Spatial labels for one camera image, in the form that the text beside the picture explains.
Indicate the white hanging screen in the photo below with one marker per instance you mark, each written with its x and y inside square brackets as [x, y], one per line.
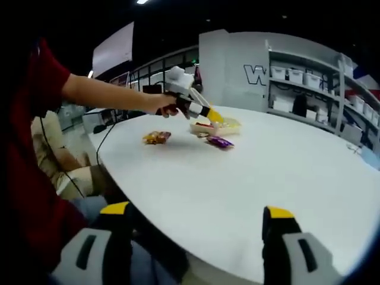
[112, 49]

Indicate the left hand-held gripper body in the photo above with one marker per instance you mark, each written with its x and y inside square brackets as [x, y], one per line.
[181, 80]

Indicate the black bag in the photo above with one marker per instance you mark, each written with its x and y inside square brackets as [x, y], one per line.
[299, 105]

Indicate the group of white storage bins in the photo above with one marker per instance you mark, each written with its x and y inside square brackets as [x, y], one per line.
[294, 75]

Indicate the beige food container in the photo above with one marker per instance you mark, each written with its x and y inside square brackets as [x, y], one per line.
[205, 130]

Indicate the ceiling light strip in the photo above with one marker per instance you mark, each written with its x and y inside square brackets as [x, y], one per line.
[144, 1]

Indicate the red hanging garment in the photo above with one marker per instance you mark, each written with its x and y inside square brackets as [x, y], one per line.
[199, 77]

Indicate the red blue banner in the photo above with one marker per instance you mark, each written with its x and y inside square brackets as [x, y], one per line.
[368, 81]

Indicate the grey metal shelving unit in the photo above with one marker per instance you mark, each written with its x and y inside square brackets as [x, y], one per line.
[300, 84]

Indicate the person's blue jeans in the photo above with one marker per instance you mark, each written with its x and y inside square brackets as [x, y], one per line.
[86, 207]

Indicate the person's red shirt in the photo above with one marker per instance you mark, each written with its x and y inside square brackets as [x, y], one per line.
[32, 184]

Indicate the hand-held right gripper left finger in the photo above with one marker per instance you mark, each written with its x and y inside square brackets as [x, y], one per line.
[110, 255]

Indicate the blue cloth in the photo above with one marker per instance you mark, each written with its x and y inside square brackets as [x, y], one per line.
[371, 158]

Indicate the white box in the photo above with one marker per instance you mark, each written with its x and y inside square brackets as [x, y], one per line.
[282, 106]

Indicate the person's left hand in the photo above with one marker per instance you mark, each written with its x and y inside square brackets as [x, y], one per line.
[158, 101]

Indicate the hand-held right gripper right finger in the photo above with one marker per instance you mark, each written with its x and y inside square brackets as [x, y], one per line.
[282, 255]

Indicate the orange food snack packet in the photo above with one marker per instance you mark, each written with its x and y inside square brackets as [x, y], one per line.
[157, 137]

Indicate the computer monitor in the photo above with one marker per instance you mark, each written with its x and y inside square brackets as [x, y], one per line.
[121, 79]

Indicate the purple food snack packet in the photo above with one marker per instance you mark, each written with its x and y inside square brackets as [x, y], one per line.
[220, 142]

